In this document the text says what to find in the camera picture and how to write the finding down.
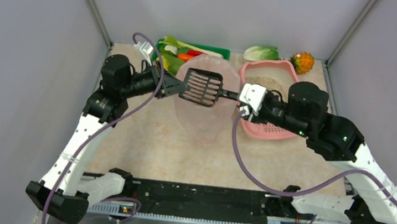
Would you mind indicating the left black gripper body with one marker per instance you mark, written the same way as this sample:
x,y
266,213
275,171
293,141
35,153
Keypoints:
x,y
161,86

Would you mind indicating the black slotted litter scoop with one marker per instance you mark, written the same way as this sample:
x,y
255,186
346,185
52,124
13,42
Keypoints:
x,y
205,88

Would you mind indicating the pink plastic trash bag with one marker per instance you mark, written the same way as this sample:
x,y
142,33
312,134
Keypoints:
x,y
206,123

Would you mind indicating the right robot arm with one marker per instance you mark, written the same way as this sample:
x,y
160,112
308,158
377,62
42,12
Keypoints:
x,y
338,141

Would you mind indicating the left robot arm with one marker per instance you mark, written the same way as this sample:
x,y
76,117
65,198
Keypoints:
x,y
60,193

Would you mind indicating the cat litter sand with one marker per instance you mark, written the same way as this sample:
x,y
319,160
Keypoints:
x,y
269,83

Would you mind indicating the pink litter box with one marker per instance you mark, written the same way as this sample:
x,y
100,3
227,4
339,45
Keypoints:
x,y
281,70

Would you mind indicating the green toy leaf vegetable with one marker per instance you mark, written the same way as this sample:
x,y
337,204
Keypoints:
x,y
171,62

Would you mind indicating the orange toy carrot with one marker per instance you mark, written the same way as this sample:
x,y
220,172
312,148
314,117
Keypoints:
x,y
184,57

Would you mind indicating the red toy chili pepper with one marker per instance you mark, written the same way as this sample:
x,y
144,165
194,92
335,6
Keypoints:
x,y
194,53

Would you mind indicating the white toy leek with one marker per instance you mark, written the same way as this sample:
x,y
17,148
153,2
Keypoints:
x,y
209,50

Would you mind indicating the toy pineapple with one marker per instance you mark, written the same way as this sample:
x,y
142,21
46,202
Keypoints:
x,y
302,62

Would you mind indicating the toy cabbage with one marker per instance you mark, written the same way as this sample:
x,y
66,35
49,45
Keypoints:
x,y
260,53

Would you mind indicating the green plastic tray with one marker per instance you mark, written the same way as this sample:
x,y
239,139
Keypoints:
x,y
176,54

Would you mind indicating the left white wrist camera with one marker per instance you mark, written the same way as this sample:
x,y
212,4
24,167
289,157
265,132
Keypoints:
x,y
145,50

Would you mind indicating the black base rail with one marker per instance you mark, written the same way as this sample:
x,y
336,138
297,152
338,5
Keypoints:
x,y
169,200

